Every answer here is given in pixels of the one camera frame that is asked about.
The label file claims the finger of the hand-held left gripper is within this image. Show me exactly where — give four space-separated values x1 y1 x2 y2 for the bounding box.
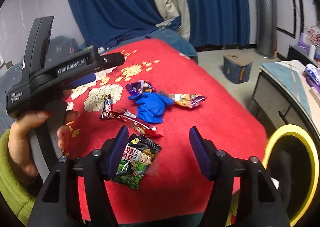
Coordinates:
99 52 125 68
64 72 97 92

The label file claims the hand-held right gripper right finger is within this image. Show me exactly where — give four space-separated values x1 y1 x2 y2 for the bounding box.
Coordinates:
189 126 292 227

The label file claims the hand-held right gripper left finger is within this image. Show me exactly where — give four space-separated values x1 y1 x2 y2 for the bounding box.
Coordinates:
27 125 129 227

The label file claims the green pea snack packet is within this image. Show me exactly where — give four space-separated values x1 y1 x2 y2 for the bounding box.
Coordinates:
112 134 162 190

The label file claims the yellow rimmed trash bin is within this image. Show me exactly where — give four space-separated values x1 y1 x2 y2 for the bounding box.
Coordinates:
264 124 320 227

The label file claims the person's left forearm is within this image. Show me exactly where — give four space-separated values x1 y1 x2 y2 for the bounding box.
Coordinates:
0 129 40 227

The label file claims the person's left hand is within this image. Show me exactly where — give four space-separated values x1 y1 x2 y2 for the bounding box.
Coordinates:
9 110 80 184

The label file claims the red snack bar wrapper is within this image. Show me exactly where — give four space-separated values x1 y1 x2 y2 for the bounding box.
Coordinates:
110 109 163 138

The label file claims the dark chocolate bar wrapper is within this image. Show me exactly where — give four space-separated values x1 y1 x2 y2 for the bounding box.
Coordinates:
99 93 112 120

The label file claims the purple snack wrapper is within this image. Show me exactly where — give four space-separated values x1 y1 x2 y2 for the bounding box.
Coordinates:
125 80 156 98

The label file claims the red floral blanket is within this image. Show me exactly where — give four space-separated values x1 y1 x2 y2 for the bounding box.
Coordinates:
60 39 268 225

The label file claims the orange and purple snack packet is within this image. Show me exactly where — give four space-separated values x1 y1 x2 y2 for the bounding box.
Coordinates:
172 93 207 110

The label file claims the blue rubber glove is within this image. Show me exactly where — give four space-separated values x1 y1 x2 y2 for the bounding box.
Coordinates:
127 92 175 124

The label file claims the wide blue curtain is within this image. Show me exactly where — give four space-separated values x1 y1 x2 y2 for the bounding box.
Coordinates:
62 0 165 47

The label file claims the blue bedsheet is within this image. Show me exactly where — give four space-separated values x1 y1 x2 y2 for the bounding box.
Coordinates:
100 29 198 65

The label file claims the blue storage stool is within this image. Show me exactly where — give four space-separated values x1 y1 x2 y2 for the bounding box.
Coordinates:
223 54 252 84

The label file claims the narrow blue curtain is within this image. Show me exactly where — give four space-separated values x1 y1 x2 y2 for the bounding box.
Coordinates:
179 0 250 47

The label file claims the black television stand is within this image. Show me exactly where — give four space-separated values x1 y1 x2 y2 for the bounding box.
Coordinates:
287 45 320 67

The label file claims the blue and white tissue pack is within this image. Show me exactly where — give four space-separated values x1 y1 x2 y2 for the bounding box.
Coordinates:
305 63 320 80

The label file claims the silver standing air conditioner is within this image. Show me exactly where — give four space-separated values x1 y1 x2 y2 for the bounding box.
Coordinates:
251 0 278 57

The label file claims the purple patterned box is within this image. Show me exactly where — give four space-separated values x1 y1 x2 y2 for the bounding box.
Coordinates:
297 33 312 51

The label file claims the white vase with red flowers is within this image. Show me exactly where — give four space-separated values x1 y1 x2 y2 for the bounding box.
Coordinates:
307 29 320 60

